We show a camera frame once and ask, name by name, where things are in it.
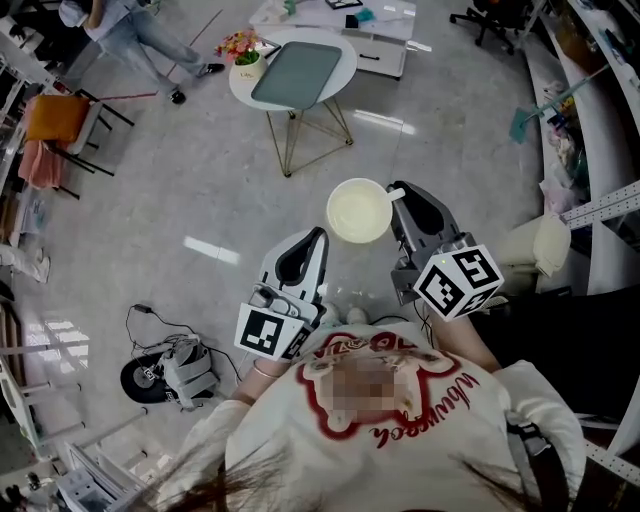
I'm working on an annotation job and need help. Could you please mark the black backpack strap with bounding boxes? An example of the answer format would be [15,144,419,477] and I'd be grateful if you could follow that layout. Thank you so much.
[503,418,571,512]

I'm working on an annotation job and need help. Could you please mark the pink cloth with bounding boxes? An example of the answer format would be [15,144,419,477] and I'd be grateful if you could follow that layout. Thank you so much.
[17,139,65,190]

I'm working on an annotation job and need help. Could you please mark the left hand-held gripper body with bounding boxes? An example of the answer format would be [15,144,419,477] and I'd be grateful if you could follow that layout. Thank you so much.
[233,282,326,362]

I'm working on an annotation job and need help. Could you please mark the grey gripper on black base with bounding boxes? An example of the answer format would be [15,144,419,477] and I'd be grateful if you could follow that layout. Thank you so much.
[119,334,222,412]

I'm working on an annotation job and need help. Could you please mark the black office chair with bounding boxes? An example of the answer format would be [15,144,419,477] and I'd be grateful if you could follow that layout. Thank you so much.
[448,0,532,56]

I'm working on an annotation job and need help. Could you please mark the white pot with flowers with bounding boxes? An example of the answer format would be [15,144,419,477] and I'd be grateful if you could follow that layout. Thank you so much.
[214,29,270,97]

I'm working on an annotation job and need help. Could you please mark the teal mop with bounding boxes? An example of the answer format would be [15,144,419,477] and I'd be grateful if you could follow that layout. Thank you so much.
[508,63,612,145]

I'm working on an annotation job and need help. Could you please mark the white metal rack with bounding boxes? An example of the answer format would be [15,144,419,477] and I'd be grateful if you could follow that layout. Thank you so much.
[0,343,149,454]

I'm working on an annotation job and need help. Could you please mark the grey tray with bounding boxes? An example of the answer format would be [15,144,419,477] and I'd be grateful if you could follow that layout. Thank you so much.
[249,41,344,111]

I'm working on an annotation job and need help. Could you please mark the perforated metal rail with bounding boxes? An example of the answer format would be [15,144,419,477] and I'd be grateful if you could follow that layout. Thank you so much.
[559,179,640,231]

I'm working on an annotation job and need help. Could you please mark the person's white printed shirt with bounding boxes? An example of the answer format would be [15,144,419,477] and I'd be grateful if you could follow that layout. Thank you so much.
[157,320,587,512]

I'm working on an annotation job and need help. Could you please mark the white low cabinet table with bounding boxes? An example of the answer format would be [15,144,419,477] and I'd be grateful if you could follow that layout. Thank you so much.
[248,0,418,81]

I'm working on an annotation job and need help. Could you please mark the white cup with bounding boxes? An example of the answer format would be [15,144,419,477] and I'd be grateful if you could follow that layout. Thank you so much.
[326,177,406,245]

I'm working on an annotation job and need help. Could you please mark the round white side table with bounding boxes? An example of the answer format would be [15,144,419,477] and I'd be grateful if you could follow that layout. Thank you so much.
[228,27,359,179]

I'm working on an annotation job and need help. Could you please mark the black chair with orange cushion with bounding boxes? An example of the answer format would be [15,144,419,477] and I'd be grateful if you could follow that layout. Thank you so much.
[23,88,136,201]

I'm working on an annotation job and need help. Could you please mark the person's left forearm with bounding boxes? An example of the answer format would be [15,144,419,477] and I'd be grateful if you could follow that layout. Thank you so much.
[231,349,297,407]

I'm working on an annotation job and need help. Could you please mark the cream padded armchair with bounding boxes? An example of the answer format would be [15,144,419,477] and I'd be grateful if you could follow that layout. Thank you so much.
[498,211,573,280]

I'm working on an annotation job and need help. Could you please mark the white wall shelving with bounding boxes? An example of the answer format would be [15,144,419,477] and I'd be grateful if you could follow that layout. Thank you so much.
[518,0,640,297]

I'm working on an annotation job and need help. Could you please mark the person's white shoes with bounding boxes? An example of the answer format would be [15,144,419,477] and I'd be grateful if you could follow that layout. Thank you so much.
[318,301,370,330]

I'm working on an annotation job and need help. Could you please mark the person's right forearm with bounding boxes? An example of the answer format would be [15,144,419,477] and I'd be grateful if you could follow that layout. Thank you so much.
[424,313,502,375]

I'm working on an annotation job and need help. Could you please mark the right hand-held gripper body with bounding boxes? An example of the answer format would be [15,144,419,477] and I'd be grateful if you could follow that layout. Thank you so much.
[389,231,505,322]

